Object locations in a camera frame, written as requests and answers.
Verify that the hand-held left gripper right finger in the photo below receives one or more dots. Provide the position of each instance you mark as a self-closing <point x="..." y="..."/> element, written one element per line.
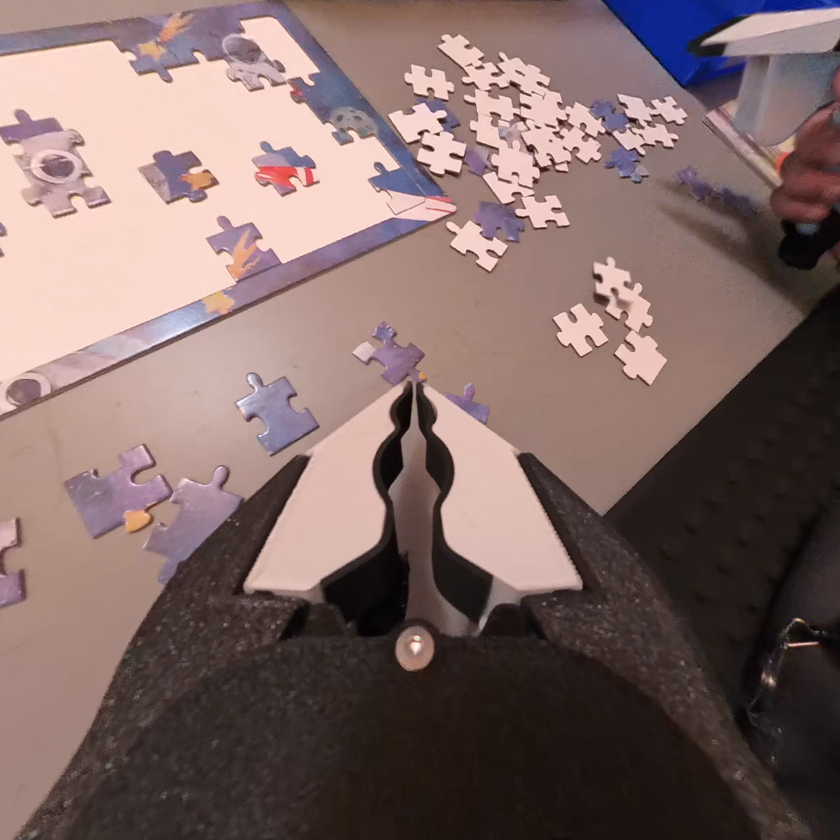
<point x="505" y="518"/>

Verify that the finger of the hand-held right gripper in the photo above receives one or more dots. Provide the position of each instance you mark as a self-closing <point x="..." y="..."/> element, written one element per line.
<point x="774" y="33"/>

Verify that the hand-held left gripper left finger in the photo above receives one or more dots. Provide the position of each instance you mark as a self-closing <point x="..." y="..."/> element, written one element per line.
<point x="315" y="518"/>

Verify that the blue puzzle piece white corner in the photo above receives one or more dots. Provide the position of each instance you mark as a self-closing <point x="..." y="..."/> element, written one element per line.
<point x="397" y="358"/>

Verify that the blue space puzzle frame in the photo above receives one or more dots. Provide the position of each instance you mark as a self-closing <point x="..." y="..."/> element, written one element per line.
<point x="131" y="262"/>

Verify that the grey porthole half puzzle piece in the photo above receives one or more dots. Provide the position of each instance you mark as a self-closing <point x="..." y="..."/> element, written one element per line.
<point x="72" y="193"/>

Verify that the grey satellite puzzle piece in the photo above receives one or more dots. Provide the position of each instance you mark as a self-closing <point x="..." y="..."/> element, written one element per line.
<point x="29" y="134"/>

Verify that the person's right hand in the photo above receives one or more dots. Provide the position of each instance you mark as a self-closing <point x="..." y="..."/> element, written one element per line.
<point x="814" y="170"/>

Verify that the colourful printed cardboard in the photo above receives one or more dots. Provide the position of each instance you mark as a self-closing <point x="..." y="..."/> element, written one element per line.
<point x="748" y="154"/>

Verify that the blue plastic bin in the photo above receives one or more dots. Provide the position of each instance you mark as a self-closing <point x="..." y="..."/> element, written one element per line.
<point x="656" y="33"/>

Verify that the purple puzzle piece orange edge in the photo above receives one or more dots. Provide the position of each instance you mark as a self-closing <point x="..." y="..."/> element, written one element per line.
<point x="111" y="492"/>

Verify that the pale purple puzzle piece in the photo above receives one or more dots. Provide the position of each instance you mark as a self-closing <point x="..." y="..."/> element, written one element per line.
<point x="10" y="577"/>

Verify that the red rocket puzzle piece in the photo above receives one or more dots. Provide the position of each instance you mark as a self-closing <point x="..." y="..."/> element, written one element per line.
<point x="285" y="170"/>

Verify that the grey moon puzzle piece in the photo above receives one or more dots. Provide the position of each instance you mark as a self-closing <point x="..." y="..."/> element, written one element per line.
<point x="351" y="121"/>

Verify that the white astronaut puzzle piece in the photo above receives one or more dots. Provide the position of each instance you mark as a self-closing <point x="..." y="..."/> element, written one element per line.
<point x="253" y="62"/>

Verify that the joined comet star puzzle pieces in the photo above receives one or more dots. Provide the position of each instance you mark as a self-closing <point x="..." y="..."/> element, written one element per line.
<point x="157" y="49"/>

